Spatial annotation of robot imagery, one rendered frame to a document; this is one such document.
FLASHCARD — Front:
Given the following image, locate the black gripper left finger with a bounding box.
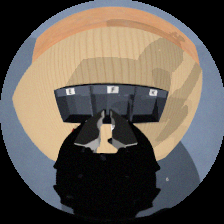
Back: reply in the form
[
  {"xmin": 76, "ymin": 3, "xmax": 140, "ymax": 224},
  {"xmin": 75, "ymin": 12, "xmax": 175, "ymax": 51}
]
[{"xmin": 53, "ymin": 109, "xmax": 106, "ymax": 170}]

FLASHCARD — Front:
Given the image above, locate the dark grey rack of labelled bins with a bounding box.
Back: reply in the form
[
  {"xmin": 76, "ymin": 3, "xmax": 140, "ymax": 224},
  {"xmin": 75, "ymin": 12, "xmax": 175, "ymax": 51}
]
[{"xmin": 54, "ymin": 83, "xmax": 169, "ymax": 124}]

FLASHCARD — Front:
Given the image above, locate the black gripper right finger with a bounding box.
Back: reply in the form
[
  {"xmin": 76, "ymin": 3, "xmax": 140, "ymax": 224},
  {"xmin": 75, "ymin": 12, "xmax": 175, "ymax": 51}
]
[{"xmin": 109, "ymin": 109, "xmax": 160, "ymax": 172}]

